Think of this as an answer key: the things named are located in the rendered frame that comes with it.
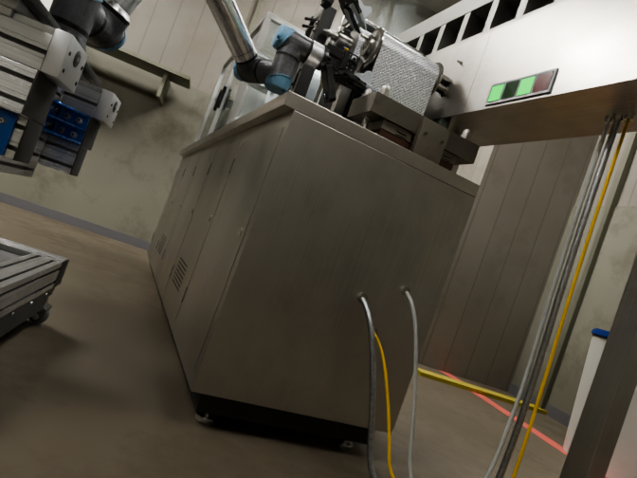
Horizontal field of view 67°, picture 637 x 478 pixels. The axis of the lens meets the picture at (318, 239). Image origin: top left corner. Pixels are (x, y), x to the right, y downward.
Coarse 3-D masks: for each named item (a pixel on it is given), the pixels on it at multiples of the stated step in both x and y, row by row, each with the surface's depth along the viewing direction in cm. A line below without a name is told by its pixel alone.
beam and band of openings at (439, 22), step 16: (464, 0) 186; (480, 0) 177; (496, 0) 168; (512, 0) 165; (528, 0) 152; (544, 0) 154; (560, 0) 138; (432, 16) 206; (448, 16) 194; (464, 16) 183; (480, 16) 181; (496, 16) 166; (512, 16) 169; (416, 32) 215; (432, 32) 204; (448, 32) 195; (464, 32) 180; (480, 32) 182; (416, 48) 210; (432, 48) 210
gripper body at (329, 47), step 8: (328, 48) 150; (336, 48) 151; (328, 56) 151; (336, 56) 152; (344, 56) 151; (320, 64) 149; (336, 64) 152; (344, 64) 151; (352, 64) 153; (336, 72) 152; (344, 72) 151; (352, 72) 153; (336, 80) 156; (344, 80) 154
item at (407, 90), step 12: (372, 72) 158; (384, 72) 160; (396, 72) 162; (372, 84) 159; (396, 84) 162; (408, 84) 164; (420, 84) 165; (396, 96) 163; (408, 96) 164; (420, 96) 166; (420, 108) 166
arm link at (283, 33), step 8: (280, 32) 142; (288, 32) 143; (296, 32) 145; (272, 40) 148; (280, 40) 143; (288, 40) 143; (296, 40) 144; (304, 40) 145; (312, 40) 147; (280, 48) 145; (288, 48) 144; (296, 48) 144; (304, 48) 146; (296, 56) 145; (304, 56) 147
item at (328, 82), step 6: (324, 66) 151; (330, 66) 151; (324, 72) 152; (330, 72) 151; (324, 78) 153; (330, 78) 151; (324, 84) 153; (330, 84) 152; (324, 90) 154; (330, 90) 152; (324, 96) 153; (330, 96) 152
